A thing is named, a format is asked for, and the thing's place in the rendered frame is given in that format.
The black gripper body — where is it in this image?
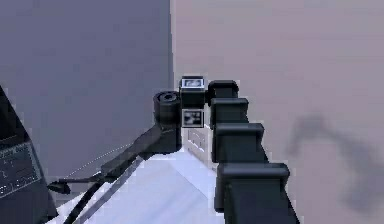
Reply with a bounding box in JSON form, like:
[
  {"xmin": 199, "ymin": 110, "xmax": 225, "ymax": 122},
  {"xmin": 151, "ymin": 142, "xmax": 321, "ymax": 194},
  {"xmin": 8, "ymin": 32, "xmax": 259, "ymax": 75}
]
[{"xmin": 99, "ymin": 89, "xmax": 184, "ymax": 184}]

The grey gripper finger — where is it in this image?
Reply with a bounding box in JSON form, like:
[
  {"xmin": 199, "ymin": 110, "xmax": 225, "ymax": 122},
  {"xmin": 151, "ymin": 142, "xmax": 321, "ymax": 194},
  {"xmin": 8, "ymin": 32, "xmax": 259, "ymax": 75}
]
[
  {"xmin": 47, "ymin": 173, "xmax": 105, "ymax": 196},
  {"xmin": 62, "ymin": 179, "xmax": 108, "ymax": 224}
]

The white table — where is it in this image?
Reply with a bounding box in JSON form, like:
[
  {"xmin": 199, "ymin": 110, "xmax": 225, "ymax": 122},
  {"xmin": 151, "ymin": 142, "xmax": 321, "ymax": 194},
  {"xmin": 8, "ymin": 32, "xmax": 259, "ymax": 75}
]
[{"xmin": 46, "ymin": 149, "xmax": 222, "ymax": 224}]

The black laptop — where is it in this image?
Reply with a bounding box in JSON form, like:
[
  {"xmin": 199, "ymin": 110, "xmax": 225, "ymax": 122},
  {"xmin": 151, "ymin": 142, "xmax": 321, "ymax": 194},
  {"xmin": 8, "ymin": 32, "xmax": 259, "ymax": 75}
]
[{"xmin": 0, "ymin": 84, "xmax": 60, "ymax": 224}]

